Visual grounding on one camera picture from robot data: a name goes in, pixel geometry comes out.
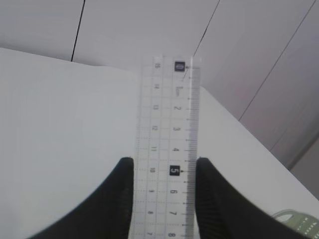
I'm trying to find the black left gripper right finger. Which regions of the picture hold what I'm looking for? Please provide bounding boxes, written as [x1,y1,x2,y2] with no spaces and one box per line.
[195,158,306,239]

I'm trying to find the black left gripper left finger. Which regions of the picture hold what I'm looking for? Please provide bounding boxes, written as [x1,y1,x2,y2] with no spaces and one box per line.
[33,157,134,239]

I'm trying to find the clear plastic ruler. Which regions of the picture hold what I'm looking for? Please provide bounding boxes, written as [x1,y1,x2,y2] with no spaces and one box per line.
[130,56,200,239]

